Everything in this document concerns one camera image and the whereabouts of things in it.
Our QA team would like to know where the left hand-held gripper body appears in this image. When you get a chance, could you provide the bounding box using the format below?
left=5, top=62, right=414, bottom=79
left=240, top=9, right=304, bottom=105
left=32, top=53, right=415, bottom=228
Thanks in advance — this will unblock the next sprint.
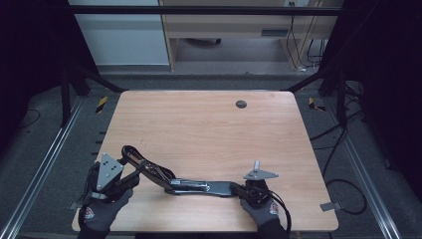
left=89, top=152, right=140, bottom=202

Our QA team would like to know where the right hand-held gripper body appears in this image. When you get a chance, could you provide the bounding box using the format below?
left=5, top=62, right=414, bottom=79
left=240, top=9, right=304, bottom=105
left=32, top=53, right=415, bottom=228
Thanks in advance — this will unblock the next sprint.
left=243, top=169, right=280, bottom=208

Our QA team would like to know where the black stapler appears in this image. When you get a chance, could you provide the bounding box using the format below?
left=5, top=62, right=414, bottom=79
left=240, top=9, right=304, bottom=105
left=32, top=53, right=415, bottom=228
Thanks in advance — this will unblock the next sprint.
left=120, top=144, right=242, bottom=198

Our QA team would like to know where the person's right hand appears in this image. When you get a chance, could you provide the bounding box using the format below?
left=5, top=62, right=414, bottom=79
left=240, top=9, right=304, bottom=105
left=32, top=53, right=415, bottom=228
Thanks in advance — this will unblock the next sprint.
left=239, top=198, right=282, bottom=228

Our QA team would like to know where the person's left hand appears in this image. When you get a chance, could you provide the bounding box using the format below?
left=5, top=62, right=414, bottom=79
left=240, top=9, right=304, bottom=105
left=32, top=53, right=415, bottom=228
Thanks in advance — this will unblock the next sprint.
left=78, top=188, right=134, bottom=230

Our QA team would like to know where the yellow black striped tape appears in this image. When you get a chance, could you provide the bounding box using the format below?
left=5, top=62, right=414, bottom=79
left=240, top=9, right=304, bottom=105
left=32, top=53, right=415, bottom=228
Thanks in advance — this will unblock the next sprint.
left=95, top=96, right=109, bottom=115

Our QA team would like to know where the black metal stand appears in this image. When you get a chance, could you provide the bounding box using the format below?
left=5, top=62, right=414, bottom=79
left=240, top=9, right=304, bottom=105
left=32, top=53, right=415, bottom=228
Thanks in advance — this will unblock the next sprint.
left=285, top=68, right=349, bottom=128
left=59, top=64, right=127, bottom=127

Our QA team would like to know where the yellow clamp right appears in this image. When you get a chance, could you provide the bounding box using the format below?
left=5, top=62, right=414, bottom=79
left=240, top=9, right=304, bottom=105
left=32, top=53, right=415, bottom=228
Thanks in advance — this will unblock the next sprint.
left=308, top=97, right=326, bottom=113

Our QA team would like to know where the white cabinet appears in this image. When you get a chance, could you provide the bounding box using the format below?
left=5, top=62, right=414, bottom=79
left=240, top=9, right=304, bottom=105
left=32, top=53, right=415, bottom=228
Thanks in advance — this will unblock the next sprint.
left=68, top=0, right=171, bottom=67

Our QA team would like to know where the light wooden desk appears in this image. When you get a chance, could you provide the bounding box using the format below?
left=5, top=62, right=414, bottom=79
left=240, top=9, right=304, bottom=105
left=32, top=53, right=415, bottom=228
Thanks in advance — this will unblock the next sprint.
left=158, top=0, right=344, bottom=72

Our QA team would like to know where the left hand-held gripper cable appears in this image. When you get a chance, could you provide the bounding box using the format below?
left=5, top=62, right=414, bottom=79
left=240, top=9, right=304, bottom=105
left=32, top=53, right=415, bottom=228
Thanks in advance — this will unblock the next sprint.
left=84, top=162, right=101, bottom=200

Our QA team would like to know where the hand-held gripper cable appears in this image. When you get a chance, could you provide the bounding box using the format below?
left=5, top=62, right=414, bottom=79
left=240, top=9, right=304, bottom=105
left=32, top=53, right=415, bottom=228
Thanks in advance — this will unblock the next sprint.
left=267, top=190, right=293, bottom=237
left=84, top=162, right=101, bottom=200

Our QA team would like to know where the right hand-held gripper cable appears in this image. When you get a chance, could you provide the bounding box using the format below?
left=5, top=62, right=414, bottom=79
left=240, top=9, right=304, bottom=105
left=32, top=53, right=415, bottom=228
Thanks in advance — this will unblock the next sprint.
left=267, top=190, right=293, bottom=237

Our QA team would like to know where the aluminium floor rail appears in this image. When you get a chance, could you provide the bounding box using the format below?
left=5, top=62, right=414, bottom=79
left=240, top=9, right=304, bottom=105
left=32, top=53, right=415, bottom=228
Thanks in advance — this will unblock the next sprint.
left=322, top=98, right=402, bottom=239
left=0, top=96, right=86, bottom=239

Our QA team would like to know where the thin black floor cable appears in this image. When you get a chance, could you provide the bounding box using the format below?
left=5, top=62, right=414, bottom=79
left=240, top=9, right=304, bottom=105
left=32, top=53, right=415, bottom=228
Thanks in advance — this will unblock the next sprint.
left=18, top=109, right=42, bottom=129

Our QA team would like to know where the black looped floor cable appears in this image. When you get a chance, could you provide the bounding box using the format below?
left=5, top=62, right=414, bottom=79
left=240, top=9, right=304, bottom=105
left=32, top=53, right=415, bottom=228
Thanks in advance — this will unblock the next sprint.
left=310, top=109, right=368, bottom=216

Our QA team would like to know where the bundle of hanging cables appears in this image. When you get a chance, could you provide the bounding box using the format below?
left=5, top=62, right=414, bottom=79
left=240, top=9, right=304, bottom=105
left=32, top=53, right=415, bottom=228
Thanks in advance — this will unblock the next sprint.
left=287, top=1, right=327, bottom=73

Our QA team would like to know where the black horizontal frame bar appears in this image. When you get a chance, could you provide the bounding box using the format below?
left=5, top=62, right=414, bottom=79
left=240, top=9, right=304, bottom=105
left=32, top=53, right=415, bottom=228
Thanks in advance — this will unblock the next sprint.
left=68, top=4, right=344, bottom=17

